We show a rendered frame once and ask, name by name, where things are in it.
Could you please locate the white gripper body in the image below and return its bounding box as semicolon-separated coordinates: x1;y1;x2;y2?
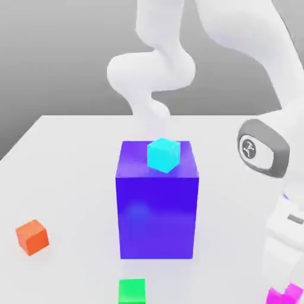
264;198;304;265

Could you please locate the small magenta cube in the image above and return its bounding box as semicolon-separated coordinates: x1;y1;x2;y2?
265;281;304;304

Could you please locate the small cyan cube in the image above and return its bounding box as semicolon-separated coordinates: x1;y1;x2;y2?
146;137;181;174

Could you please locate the small green cube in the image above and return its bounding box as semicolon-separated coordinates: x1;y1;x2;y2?
118;278;146;304

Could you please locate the small orange cube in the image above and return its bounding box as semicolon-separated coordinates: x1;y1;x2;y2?
15;218;50;257

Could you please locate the large blue box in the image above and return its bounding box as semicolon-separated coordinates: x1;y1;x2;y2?
115;140;200;260

